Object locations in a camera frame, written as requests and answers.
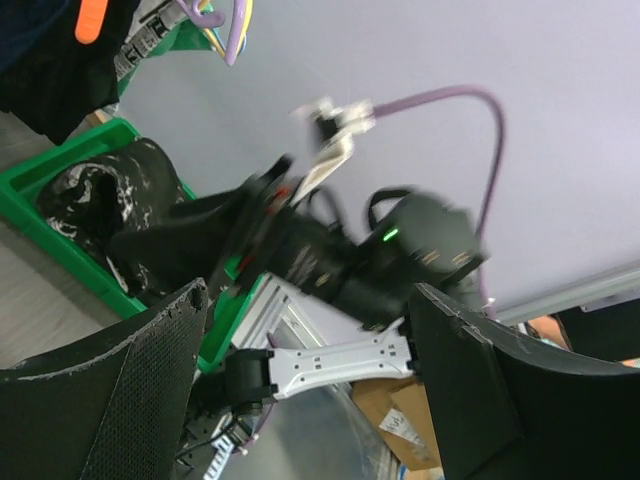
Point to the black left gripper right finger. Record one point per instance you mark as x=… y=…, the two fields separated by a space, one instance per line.
x=507 y=406

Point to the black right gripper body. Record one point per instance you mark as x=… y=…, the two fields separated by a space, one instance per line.
x=229 y=238

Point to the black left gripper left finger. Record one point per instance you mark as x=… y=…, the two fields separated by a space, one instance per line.
x=110 y=405

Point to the black white patterned trousers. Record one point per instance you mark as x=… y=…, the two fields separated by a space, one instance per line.
x=127 y=189

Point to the orange plastic hanger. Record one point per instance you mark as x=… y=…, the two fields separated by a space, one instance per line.
x=90 y=20

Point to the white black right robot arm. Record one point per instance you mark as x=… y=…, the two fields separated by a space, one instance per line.
x=421 y=240

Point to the purple plastic hanger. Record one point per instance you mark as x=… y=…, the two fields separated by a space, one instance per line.
x=209 y=21

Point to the cardboard box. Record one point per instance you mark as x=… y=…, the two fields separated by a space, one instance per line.
x=399 y=411

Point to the green plastic tray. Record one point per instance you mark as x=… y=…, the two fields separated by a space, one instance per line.
x=238 y=324

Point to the green hanging garment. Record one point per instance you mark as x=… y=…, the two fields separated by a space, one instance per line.
x=183 y=37

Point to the black hanging garment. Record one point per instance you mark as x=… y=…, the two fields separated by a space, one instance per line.
x=52 y=92

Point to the white black printed garment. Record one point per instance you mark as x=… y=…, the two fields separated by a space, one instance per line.
x=152 y=22

